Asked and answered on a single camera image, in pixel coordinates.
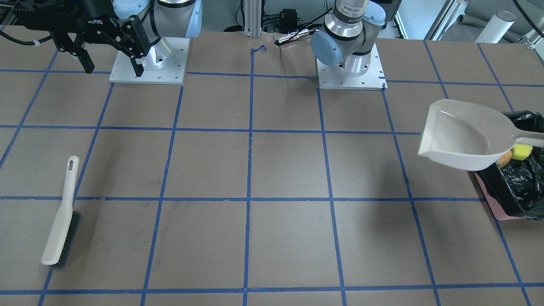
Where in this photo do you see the green yellow sponge piece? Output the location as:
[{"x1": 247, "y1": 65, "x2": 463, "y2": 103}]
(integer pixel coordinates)
[{"x1": 511, "y1": 143, "x2": 533, "y2": 161}]

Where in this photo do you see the beige plastic dustpan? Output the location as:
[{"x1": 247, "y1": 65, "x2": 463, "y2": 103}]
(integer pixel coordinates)
[{"x1": 418, "y1": 99, "x2": 544, "y2": 172}]

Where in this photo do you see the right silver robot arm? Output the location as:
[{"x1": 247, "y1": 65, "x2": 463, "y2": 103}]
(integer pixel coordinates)
[{"x1": 4, "y1": 0, "x2": 203, "y2": 78}]

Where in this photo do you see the bin with black bag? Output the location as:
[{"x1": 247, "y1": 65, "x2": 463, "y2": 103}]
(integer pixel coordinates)
[{"x1": 467, "y1": 110, "x2": 544, "y2": 221}]

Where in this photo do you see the metal connector plug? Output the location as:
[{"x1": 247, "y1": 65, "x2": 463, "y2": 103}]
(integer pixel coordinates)
[{"x1": 274, "y1": 28, "x2": 316, "y2": 46}]

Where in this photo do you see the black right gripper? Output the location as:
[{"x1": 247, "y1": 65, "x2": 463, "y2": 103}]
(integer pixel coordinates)
[{"x1": 15, "y1": 0, "x2": 151, "y2": 77}]

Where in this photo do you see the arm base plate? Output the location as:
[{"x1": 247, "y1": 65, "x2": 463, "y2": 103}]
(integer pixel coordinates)
[
  {"x1": 315, "y1": 44, "x2": 388, "y2": 91},
  {"x1": 109, "y1": 37, "x2": 191, "y2": 85}
]

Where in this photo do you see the yellow potato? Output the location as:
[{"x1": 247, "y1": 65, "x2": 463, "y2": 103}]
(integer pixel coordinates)
[{"x1": 496, "y1": 150, "x2": 513, "y2": 168}]

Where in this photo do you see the beige hand brush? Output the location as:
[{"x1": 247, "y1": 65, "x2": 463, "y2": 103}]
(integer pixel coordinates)
[{"x1": 41, "y1": 156, "x2": 80, "y2": 269}]

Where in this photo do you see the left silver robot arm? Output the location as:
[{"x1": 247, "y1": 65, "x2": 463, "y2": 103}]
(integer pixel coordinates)
[{"x1": 311, "y1": 0, "x2": 386, "y2": 66}]

